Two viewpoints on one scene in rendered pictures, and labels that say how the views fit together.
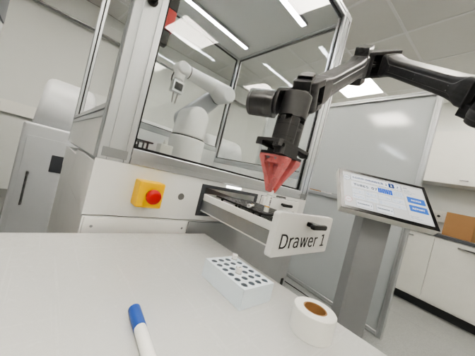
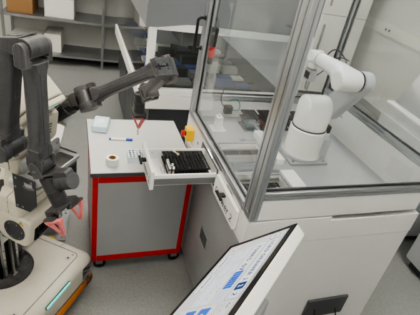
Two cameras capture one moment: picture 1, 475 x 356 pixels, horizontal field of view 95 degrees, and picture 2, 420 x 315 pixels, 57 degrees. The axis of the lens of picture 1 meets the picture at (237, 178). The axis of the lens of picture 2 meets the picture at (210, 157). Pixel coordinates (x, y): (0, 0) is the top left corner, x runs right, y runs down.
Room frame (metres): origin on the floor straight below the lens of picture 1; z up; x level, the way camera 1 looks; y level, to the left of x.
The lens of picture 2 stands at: (1.44, -1.67, 1.97)
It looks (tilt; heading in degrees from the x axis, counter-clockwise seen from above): 31 degrees down; 109
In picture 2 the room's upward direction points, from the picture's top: 11 degrees clockwise
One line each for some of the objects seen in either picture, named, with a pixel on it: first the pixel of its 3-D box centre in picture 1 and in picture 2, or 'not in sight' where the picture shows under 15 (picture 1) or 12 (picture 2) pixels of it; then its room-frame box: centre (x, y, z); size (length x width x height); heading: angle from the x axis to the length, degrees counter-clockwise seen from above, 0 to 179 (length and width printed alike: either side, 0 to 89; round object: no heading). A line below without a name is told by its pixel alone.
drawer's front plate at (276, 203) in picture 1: (279, 210); (225, 200); (1.06, -0.24, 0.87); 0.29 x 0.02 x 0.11; 132
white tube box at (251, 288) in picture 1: (236, 278); (138, 155); (0.45, -0.05, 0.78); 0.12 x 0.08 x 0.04; 42
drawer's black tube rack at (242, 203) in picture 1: (252, 214); (185, 164); (0.76, -0.08, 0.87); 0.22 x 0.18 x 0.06; 42
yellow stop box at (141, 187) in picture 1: (148, 193); (189, 133); (0.61, 0.23, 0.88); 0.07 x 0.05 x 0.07; 132
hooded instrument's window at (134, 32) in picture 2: not in sight; (193, 31); (-0.05, 1.50, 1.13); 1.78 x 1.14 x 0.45; 132
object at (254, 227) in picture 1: (250, 215); (186, 165); (0.76, -0.08, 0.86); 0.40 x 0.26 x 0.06; 42
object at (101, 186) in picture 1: (182, 182); (288, 165); (1.23, 0.29, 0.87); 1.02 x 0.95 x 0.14; 132
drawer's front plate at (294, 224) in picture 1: (303, 234); (147, 164); (0.61, -0.22, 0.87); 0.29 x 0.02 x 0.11; 132
